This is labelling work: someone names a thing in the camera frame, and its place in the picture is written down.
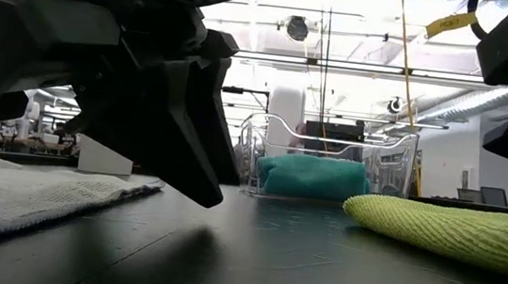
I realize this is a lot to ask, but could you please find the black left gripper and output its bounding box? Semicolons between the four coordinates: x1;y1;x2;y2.
0;0;273;162

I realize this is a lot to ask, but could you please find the teal microfiber towel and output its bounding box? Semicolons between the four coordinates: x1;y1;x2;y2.
252;149;373;206

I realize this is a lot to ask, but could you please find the yellow-green microfiber towel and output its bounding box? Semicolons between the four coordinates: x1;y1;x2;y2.
337;190;508;283

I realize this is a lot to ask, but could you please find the clear plastic bin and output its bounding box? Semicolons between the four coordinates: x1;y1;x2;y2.
233;111;421;213

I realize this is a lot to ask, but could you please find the grey microfiber towel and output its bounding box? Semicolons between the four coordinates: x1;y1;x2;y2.
0;154;167;257

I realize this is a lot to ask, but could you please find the white plant pot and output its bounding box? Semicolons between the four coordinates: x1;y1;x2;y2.
76;133;137;179

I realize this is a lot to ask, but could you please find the white square pillar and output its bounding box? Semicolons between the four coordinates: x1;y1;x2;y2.
264;86;309;160

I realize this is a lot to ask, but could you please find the black monitor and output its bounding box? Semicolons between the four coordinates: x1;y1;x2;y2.
302;117;367;157

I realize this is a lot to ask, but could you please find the white robot figure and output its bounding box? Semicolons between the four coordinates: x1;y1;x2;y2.
12;88;43;142

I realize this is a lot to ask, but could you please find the yellow tag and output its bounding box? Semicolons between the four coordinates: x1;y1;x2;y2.
424;7;480;43

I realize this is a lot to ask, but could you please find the long ceiling light bar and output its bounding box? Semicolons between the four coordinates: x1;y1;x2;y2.
231;49;501;88

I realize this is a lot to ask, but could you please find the black station frame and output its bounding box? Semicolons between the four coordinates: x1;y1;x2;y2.
219;85;272;114

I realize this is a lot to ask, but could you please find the silver ventilation duct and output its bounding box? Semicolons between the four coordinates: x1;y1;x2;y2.
416;76;508;134

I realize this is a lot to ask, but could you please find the yellow hanging cord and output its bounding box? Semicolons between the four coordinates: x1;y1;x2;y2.
378;0;443;197

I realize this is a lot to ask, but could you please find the black cord reel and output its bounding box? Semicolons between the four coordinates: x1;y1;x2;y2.
387;95;405;115
282;14;313;45

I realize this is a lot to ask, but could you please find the black hanging cable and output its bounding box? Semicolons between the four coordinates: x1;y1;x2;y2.
307;0;337;122

